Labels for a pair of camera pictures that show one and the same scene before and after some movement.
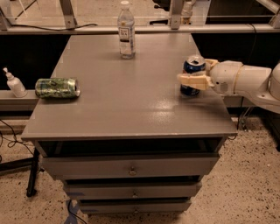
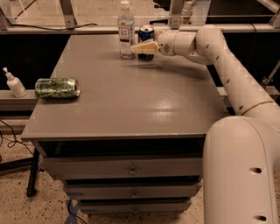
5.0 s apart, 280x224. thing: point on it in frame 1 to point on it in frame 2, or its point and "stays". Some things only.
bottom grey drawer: x=135 y=206 stays
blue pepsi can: x=192 y=65 to x=146 y=33
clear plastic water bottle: x=126 y=31 stays
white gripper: x=226 y=76 to x=165 y=43
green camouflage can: x=57 y=87 stays
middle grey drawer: x=132 y=190 stays
